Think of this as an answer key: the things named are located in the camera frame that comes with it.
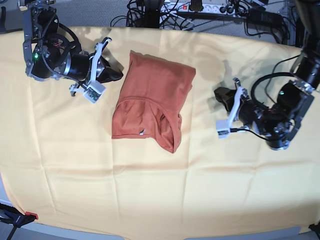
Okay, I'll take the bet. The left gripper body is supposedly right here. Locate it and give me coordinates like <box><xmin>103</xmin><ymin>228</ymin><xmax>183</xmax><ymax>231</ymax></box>
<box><xmin>237</xmin><ymin>99</ymin><xmax>265</xmax><ymax>130</ymax></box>

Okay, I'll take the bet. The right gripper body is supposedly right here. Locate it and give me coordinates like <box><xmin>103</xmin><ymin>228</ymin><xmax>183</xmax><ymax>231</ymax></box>
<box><xmin>63</xmin><ymin>52</ymin><xmax>91</xmax><ymax>81</ymax></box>

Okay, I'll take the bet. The salmon pink T-shirt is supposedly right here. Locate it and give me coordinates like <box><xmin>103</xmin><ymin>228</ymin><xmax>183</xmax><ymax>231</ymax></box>
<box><xmin>111</xmin><ymin>51</ymin><xmax>196</xmax><ymax>154</ymax></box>

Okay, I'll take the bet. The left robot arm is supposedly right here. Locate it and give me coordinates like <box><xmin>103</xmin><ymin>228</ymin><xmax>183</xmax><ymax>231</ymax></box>
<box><xmin>214</xmin><ymin>0</ymin><xmax>320</xmax><ymax>150</ymax></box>

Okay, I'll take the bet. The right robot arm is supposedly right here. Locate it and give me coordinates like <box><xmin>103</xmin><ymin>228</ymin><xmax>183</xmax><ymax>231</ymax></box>
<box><xmin>18</xmin><ymin>0</ymin><xmax>123</xmax><ymax>88</ymax></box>

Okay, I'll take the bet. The black power adapter box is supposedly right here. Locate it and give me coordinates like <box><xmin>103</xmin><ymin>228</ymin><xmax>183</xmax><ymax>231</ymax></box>
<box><xmin>246</xmin><ymin>8</ymin><xmax>283</xmax><ymax>29</ymax></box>

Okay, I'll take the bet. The white power strip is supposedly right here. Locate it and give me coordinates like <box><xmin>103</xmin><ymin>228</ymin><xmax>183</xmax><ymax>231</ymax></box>
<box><xmin>160</xmin><ymin>0</ymin><xmax>247</xmax><ymax>19</ymax></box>

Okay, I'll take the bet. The yellow table cloth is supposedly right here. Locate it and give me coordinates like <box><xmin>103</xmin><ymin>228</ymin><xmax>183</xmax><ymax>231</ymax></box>
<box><xmin>0</xmin><ymin>27</ymin><xmax>320</xmax><ymax>240</ymax></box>

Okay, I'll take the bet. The black clamp right corner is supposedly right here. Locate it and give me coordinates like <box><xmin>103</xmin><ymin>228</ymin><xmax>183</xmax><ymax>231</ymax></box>
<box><xmin>308</xmin><ymin>222</ymin><xmax>320</xmax><ymax>239</ymax></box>

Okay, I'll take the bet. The blue black bar clamp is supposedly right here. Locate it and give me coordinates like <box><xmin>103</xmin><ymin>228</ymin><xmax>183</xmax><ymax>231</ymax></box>
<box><xmin>0</xmin><ymin>203</ymin><xmax>39</xmax><ymax>240</ymax></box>

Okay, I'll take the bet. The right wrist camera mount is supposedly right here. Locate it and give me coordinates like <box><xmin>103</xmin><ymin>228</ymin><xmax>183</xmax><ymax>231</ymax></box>
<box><xmin>69</xmin><ymin>37</ymin><xmax>112</xmax><ymax>104</ymax></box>

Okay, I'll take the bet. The black stand post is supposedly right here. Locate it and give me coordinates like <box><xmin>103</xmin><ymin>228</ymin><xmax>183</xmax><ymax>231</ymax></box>
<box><xmin>142</xmin><ymin>0</ymin><xmax>163</xmax><ymax>29</ymax></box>

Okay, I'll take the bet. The black clamp handle left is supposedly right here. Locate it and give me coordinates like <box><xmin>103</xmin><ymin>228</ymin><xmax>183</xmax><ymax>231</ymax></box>
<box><xmin>0</xmin><ymin>6</ymin><xmax>7</xmax><ymax>34</ymax></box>

